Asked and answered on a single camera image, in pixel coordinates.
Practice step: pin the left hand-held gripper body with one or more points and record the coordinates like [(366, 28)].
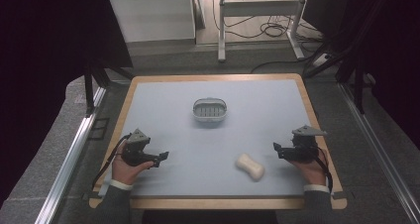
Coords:
[(134, 148)]

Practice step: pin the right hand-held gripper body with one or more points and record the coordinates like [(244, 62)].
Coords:
[(302, 144)]

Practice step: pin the white soap bar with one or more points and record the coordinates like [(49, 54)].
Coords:
[(250, 166)]

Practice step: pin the grey soap dish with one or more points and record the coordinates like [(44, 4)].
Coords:
[(210, 109)]

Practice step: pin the person's left hand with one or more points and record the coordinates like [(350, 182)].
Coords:
[(127, 171)]

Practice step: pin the person's right hand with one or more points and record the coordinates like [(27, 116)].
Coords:
[(310, 171)]

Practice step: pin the wooden-framed white work board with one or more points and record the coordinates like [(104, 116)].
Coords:
[(211, 134)]

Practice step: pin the black stand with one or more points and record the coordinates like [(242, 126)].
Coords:
[(353, 68), (94, 82)]

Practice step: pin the white power strip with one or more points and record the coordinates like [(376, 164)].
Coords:
[(321, 59)]

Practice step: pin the white cabinet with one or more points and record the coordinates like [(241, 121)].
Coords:
[(152, 17)]

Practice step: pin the aluminium rail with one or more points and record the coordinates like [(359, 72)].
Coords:
[(379, 151), (71, 161)]

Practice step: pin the white metal desk frame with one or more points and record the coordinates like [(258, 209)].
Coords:
[(261, 9)]

